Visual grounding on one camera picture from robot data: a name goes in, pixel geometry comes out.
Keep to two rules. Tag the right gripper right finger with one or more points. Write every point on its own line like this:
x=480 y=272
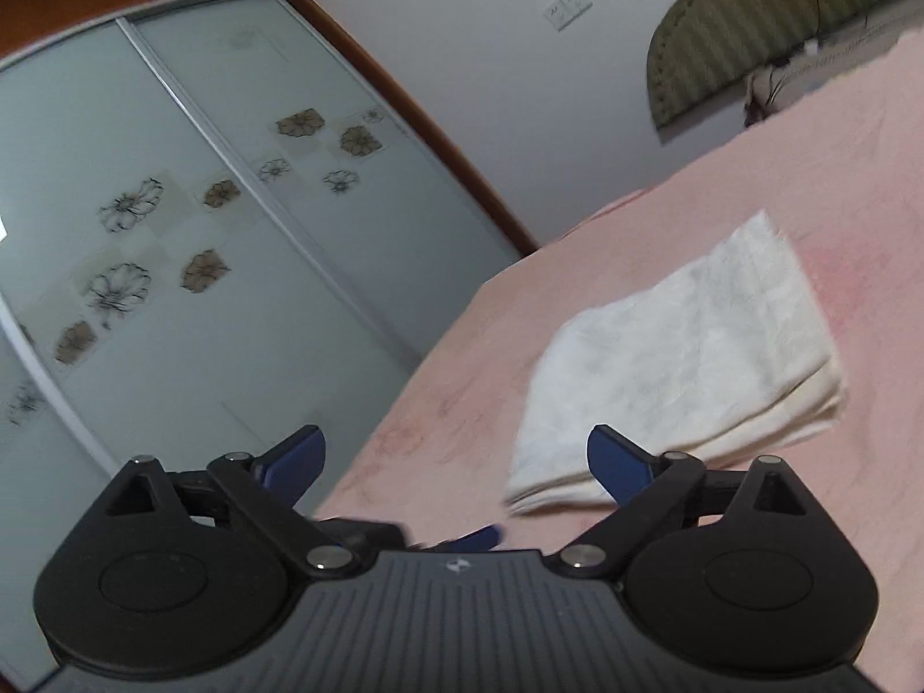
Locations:
x=651 y=493

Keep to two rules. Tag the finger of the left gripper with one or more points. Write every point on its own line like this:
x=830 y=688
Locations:
x=375 y=536

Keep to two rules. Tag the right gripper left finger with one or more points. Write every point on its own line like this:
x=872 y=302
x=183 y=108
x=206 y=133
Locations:
x=264 y=491

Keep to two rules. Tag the white lace pants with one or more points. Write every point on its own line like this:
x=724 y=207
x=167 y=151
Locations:
x=727 y=358

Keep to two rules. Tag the frosted floral wardrobe door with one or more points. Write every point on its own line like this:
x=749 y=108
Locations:
x=212 y=234

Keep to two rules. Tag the pink bed sheet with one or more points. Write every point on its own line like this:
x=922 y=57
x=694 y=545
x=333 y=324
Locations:
x=840 y=176

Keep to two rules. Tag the beige patterned mattress cover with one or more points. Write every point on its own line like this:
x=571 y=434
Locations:
x=777 y=86

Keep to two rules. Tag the olive green padded headboard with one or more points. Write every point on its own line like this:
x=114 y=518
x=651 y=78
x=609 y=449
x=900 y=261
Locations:
x=703 y=46

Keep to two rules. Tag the white wall socket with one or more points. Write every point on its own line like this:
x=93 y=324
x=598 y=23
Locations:
x=561 y=13

